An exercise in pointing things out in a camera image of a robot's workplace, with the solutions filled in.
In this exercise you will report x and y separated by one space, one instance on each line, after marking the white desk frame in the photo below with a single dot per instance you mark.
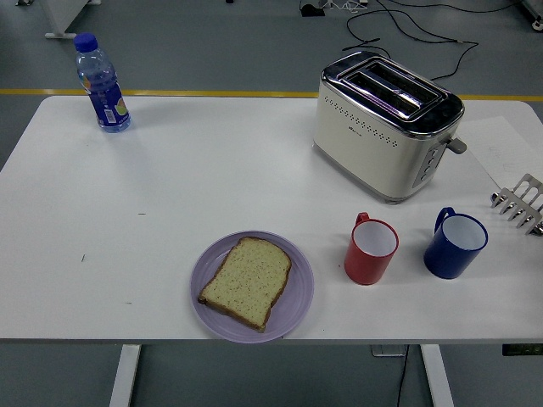
53 17

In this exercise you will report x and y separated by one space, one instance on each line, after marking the white table leg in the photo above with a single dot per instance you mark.
437 377
125 377

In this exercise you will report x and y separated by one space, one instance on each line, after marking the blue mug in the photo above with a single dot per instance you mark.
445 258

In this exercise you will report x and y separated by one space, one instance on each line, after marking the purple plate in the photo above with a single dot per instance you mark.
299 292

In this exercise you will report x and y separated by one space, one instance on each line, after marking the slice of bread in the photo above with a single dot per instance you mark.
248 282

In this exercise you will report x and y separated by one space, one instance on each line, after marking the red mug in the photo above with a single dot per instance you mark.
365 267

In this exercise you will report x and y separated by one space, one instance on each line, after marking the clear bottle with blue label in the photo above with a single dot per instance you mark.
106 102

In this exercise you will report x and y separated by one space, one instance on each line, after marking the white paper sheet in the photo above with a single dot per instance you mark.
492 140

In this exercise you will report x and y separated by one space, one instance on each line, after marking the white furniture base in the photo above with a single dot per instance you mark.
534 10

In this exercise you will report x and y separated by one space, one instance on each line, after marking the black control box under table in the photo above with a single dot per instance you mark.
522 349

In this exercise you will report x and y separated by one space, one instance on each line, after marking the cream and chrome toaster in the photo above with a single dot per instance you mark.
365 144

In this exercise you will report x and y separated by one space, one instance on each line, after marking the grey bracket under table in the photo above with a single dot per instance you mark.
388 351

